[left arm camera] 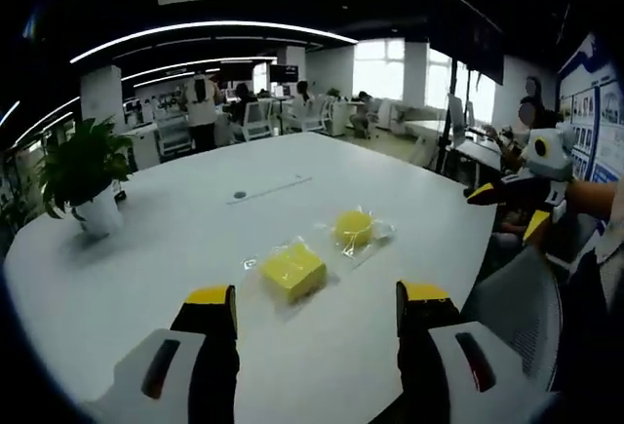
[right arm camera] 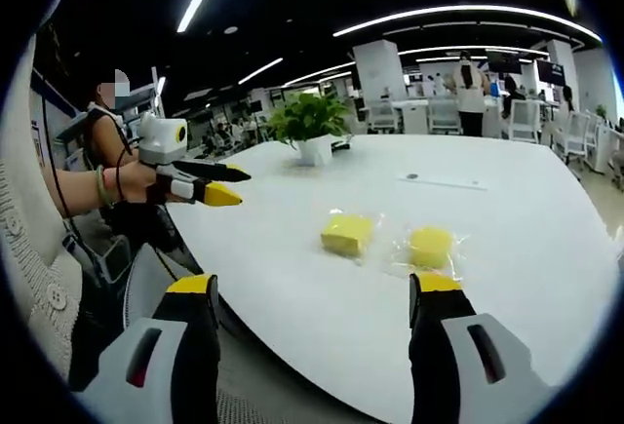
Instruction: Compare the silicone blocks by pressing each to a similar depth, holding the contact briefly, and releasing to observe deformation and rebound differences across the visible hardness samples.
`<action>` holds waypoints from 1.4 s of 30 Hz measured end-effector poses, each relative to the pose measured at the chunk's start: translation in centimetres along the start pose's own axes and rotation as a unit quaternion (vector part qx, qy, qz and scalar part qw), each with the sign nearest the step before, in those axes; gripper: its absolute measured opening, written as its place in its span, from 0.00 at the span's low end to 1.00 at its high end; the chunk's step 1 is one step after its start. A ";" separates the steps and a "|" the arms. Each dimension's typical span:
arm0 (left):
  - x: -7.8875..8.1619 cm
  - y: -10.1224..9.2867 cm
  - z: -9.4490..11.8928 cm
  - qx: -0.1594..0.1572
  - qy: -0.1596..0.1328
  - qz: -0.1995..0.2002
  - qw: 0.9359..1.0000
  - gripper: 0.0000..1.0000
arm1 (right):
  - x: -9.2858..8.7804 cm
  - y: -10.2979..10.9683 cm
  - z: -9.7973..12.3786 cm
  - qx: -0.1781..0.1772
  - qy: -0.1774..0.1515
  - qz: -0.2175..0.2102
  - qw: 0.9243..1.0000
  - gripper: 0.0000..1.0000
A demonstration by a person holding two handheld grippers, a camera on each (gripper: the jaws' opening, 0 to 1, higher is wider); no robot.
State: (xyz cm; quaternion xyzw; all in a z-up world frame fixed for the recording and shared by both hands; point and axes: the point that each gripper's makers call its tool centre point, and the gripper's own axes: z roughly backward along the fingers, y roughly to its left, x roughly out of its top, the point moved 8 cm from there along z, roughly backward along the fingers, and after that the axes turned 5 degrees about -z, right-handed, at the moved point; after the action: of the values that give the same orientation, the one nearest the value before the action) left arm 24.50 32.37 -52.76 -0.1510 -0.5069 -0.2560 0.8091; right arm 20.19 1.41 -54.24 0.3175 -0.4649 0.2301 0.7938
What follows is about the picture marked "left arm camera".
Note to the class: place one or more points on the grey mesh office chair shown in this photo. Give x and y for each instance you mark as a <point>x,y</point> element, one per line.
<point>517,297</point>

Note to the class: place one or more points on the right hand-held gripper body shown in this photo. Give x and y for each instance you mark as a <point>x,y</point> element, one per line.
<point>551,156</point>

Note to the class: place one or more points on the person's right hand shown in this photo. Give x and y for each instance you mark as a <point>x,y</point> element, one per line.
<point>592,200</point>

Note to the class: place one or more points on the dark wall screen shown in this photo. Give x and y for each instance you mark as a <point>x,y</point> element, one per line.
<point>284,72</point>

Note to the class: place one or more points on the green plant in white pot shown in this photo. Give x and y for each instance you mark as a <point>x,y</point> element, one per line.
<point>102,214</point>

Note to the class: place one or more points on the yellow rectangular sponge in bag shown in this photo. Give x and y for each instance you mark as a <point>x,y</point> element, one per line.
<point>251,264</point>

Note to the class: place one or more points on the yellow round sponge in bag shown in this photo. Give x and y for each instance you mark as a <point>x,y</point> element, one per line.
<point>380,234</point>

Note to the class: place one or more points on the yellow square silicone block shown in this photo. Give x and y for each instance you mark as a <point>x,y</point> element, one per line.
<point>292,270</point>

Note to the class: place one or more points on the black tripod stand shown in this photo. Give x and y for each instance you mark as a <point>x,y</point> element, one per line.
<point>446,141</point>

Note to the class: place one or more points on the wall poster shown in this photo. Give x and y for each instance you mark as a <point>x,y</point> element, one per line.
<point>599,117</point>

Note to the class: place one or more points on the yellow round silicone block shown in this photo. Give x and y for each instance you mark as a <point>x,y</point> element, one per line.
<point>353,226</point>

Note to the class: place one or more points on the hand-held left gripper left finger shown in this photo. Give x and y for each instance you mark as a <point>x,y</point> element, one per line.
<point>146,380</point>

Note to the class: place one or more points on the white office chair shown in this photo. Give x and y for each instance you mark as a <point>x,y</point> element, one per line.
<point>256,119</point>

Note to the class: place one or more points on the small black device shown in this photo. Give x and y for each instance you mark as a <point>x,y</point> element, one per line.
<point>120,192</point>

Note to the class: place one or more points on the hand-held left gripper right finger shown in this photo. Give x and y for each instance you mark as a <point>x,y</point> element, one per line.
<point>439,380</point>

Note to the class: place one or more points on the curved ceiling light strip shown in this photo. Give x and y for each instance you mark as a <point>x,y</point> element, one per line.
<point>209,28</point>

